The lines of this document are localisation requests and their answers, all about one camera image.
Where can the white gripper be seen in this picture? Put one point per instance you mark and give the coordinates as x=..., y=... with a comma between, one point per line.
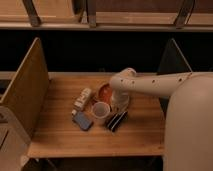
x=119, y=101

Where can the black whiteboard eraser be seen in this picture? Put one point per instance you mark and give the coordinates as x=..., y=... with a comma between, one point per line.
x=115, y=121

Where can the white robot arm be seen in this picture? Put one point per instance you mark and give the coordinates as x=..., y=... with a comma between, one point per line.
x=188, y=142

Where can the orange round plate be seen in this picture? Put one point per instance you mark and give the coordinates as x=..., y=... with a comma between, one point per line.
x=105, y=93

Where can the white plastic cup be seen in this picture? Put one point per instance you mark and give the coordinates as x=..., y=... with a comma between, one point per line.
x=100, y=111

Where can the small white bottle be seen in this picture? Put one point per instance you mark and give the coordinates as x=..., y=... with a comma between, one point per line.
x=82, y=100

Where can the blue sponge block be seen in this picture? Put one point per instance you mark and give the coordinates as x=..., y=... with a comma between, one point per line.
x=82, y=121

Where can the dark right side panel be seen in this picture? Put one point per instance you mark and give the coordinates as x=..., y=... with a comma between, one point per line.
x=173, y=70

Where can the wooden left side panel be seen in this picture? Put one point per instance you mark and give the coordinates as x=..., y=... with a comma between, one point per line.
x=23, y=98

